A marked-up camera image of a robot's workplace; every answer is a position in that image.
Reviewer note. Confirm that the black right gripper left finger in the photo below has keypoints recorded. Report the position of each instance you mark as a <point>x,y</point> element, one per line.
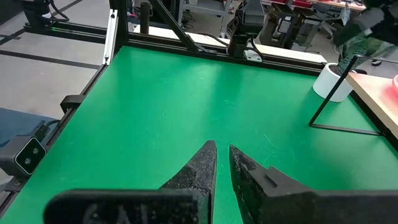
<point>189,199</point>

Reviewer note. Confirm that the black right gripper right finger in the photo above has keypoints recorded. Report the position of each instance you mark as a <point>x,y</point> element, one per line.
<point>280,202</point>

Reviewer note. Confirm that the pink translucent plate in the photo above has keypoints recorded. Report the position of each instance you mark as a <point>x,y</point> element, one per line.
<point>395,81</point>

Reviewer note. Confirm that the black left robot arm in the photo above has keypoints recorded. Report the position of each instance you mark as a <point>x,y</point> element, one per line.
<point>245,18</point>

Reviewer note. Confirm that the green table mat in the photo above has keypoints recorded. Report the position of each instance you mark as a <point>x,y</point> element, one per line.
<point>186,102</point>

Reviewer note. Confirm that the green plant in white pot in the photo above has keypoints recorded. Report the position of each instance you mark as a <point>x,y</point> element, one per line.
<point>329,82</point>

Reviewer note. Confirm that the black equipment box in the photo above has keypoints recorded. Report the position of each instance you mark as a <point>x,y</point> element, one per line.
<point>284,28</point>

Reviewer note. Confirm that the silver aluminium bar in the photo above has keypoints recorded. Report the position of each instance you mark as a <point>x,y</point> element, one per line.
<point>110,37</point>

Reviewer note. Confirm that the grey office chair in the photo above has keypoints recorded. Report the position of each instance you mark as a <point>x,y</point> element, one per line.
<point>323,25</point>

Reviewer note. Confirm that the blue floor mat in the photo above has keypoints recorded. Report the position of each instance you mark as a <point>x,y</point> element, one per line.
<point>15,124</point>

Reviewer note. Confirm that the grey metal table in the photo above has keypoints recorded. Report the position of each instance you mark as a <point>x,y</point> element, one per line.
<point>205,7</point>

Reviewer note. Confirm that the black floor stand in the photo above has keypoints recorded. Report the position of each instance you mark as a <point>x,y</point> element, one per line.
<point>37,12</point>

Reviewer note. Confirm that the wooden shelf with black frame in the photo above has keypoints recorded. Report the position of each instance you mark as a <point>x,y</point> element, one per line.
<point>373,93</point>

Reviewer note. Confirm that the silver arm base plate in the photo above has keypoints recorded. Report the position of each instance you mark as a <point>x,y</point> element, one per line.
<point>252,56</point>

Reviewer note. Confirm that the black aluminium table frame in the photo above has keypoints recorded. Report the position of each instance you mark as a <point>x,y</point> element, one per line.
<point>161,43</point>

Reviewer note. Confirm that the black stereo camera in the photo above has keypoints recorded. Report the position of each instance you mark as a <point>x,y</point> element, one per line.
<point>25,155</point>

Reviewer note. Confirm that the black frame strut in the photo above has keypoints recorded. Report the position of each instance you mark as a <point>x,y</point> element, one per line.
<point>174,25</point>

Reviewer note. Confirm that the black frame post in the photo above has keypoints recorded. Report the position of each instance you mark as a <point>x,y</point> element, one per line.
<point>119,18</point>

